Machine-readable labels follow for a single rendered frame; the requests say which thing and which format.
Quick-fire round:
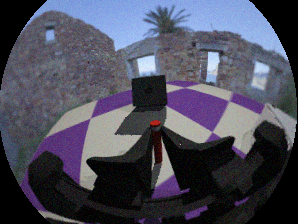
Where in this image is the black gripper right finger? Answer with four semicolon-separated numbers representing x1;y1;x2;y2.
161;125;235;190

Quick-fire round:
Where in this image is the black sloped panel with round hole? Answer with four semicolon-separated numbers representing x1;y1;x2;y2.
132;75;168;108

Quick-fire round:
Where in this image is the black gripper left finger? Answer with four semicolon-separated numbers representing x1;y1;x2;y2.
86;127;153;196

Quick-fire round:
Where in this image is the red peg with white band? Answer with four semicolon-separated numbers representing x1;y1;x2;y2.
149;120;164;164

